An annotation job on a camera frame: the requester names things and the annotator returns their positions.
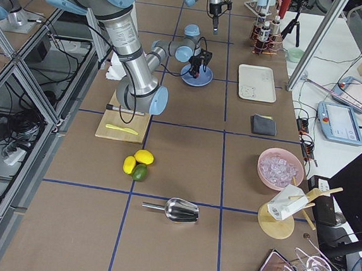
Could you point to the black monitor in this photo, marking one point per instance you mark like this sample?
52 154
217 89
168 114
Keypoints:
349 178

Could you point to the dark drink bottle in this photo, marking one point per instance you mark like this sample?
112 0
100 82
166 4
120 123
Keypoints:
274 28
260 20
264 35

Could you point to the copper wire bottle rack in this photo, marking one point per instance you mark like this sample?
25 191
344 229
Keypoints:
272 48

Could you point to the small yellow lemon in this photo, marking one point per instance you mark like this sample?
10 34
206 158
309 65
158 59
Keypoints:
129 164

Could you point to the black tripod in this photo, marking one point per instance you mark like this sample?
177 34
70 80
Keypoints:
294 23

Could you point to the blue teach pendant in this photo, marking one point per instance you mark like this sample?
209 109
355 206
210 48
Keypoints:
338 123
350 89

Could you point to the grey folded cloth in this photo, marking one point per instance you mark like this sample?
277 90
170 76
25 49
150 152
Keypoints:
263 125

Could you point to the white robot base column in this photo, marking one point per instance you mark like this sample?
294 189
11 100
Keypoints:
115 70

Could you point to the yellow plastic knife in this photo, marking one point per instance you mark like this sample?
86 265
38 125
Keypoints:
118 128

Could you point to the white cup rack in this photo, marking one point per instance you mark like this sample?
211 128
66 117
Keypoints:
262 6

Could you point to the green bowl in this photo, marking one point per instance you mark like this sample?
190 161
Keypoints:
294 54

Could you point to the large yellow lemon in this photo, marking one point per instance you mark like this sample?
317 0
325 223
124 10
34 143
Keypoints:
144 157

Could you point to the wooden cutting board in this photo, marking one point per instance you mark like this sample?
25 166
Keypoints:
112 117

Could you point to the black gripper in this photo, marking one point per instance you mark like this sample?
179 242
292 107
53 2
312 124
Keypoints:
195 62
215 9

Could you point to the aluminium frame post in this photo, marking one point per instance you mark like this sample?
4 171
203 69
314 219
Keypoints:
326 24

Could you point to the metal scoop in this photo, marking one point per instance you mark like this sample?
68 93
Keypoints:
177 210

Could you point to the cream bear tray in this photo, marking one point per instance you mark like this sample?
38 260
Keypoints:
256 83

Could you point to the blue plate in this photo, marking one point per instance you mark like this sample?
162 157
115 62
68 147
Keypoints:
204 77

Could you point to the green lime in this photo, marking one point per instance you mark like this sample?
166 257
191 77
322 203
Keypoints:
139 172

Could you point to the pink bowl of ice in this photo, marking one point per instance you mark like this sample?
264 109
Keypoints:
277 168

